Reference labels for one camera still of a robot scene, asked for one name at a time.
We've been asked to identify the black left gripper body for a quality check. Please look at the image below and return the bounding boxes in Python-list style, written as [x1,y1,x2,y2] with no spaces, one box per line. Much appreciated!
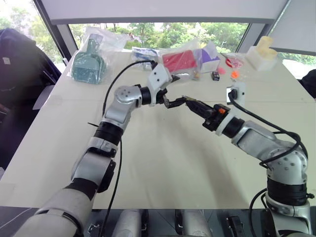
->
[154,75,181,107]

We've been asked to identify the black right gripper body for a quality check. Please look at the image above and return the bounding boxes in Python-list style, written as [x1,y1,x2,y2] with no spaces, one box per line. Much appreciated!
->
[202,103,231,132]

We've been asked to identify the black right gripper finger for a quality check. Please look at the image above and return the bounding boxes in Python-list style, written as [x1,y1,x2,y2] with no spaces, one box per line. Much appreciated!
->
[185,96,211,111]
[186,101,208,119]

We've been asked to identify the red box in plastic bag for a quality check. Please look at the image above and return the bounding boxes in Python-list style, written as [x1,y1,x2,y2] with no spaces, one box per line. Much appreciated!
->
[159,39,202,81]

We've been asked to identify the purple and white box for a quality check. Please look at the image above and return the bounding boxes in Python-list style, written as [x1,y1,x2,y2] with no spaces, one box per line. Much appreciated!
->
[194,41,222,75]

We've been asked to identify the blue and white package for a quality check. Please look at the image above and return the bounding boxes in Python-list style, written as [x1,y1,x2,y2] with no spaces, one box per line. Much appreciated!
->
[130,46,160,71]

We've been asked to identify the red item in clear bag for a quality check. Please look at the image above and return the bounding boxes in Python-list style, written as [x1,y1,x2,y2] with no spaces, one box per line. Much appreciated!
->
[221,52,247,69]

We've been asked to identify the clear plastic bag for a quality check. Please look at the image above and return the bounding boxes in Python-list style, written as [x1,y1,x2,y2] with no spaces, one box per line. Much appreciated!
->
[81,26,129,54]

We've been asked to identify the white foam block with cream parts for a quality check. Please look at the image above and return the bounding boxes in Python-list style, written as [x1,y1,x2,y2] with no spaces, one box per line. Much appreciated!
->
[245,36,279,72]

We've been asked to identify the teal dustpan in plastic bag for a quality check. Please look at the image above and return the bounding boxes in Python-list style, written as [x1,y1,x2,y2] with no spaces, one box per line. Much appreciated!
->
[70,33,108,86]

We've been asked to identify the dark rounded object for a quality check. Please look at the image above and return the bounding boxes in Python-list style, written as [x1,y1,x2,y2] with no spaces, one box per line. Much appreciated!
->
[297,69,316,100]

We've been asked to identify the grey rounded shape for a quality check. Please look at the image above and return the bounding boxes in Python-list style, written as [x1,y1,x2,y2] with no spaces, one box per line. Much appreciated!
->
[175,209,213,237]
[112,209,149,237]

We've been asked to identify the grey flat panel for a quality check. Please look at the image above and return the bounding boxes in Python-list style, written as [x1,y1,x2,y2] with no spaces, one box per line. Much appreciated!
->
[33,85,55,111]

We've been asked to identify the black chair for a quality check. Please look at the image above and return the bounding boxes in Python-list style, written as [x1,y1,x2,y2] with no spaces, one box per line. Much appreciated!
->
[0,27,62,171]

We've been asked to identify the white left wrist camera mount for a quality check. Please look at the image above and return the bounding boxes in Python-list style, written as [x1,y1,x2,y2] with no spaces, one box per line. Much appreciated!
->
[147,63,173,93]

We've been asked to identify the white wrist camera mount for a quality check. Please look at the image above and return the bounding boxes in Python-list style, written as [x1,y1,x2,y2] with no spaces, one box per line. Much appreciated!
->
[147,63,173,93]
[214,81,247,136]

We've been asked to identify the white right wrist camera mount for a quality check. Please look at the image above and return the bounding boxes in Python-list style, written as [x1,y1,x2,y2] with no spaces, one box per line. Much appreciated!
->
[214,81,247,136]

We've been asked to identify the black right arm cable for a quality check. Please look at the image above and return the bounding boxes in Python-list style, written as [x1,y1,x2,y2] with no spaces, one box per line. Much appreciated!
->
[228,88,311,237]

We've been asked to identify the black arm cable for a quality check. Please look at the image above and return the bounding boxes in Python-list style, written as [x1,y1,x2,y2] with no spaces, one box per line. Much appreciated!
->
[228,88,311,237]
[98,60,158,237]

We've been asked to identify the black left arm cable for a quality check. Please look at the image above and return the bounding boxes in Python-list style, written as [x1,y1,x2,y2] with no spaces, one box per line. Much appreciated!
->
[98,60,158,237]

